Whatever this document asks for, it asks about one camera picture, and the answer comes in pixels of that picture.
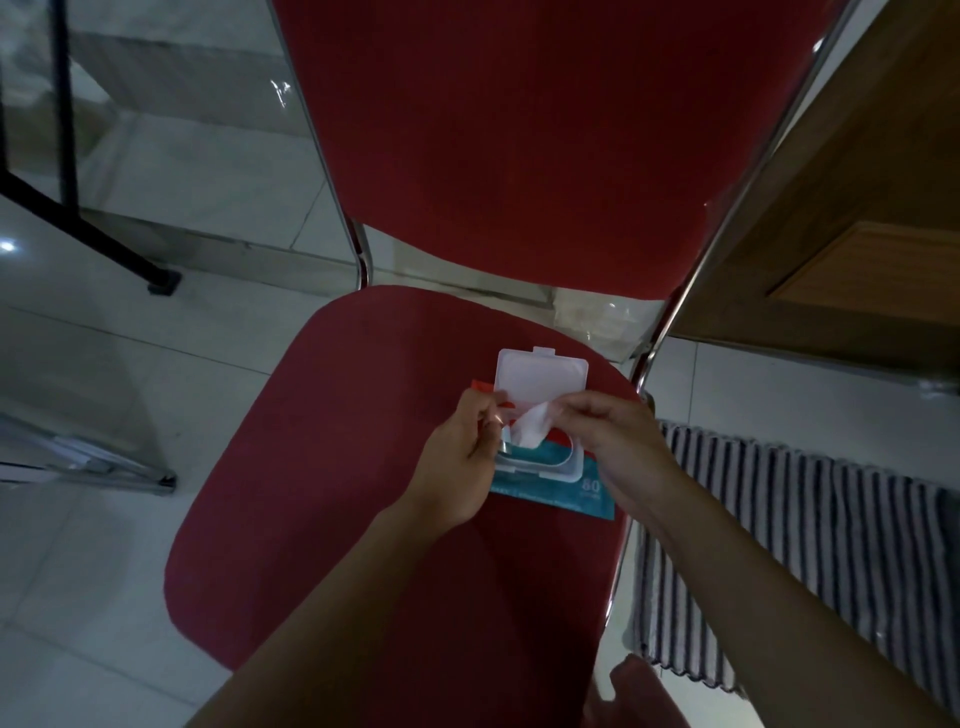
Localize black metal stand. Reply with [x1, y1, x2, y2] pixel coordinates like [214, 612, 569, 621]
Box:
[0, 0, 183, 298]

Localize person's right hand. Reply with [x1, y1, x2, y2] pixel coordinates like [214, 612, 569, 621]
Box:
[542, 389, 682, 528]

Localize teal wet wipes packet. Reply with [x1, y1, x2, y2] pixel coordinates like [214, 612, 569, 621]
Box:
[470, 346, 618, 523]

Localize person's right forearm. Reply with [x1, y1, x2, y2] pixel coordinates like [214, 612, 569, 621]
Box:
[636, 466, 955, 728]

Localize person's left hand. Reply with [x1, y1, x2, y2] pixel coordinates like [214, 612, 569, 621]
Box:
[399, 387, 519, 538]

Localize folded chrome metal frame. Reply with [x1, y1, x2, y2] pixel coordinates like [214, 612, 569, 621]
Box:
[0, 411, 179, 498]

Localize person's left forearm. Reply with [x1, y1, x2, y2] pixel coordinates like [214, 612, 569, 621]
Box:
[186, 501, 460, 728]

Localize striped floor mat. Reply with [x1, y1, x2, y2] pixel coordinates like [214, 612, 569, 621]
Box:
[628, 420, 960, 723]

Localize brown wooden door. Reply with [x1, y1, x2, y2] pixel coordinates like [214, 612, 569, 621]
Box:
[669, 0, 960, 380]

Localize red chair with chrome frame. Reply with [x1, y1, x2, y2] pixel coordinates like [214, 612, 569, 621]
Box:
[163, 0, 864, 728]

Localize white wet wipe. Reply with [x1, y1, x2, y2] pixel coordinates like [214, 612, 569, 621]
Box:
[501, 400, 561, 451]

